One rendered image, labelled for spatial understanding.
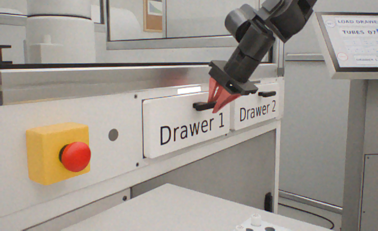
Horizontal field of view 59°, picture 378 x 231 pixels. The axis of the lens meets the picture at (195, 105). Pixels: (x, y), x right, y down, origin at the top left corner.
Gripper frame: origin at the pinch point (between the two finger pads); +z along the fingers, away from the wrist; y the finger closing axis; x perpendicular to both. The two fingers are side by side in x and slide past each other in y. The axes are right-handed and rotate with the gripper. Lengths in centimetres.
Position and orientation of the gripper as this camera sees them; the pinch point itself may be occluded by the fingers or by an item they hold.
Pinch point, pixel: (212, 107)
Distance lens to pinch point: 74.3
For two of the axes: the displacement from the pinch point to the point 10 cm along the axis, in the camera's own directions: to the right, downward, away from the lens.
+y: -6.5, -6.5, 4.0
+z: -4.8, 7.6, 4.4
